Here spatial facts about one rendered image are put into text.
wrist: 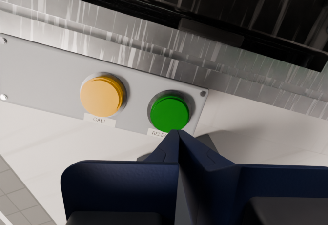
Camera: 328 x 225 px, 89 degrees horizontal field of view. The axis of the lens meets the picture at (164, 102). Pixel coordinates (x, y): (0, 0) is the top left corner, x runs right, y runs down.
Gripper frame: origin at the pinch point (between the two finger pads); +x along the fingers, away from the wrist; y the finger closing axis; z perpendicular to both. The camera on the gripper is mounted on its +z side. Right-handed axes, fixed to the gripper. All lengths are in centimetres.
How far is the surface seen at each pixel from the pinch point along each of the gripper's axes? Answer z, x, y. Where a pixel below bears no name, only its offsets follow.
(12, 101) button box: -0.1, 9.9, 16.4
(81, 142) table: -11.0, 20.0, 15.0
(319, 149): -10.9, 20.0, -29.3
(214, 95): -1.3, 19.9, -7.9
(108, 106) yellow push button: 0.1, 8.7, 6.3
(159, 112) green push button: -0.3, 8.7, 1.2
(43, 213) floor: -137, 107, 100
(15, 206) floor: -129, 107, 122
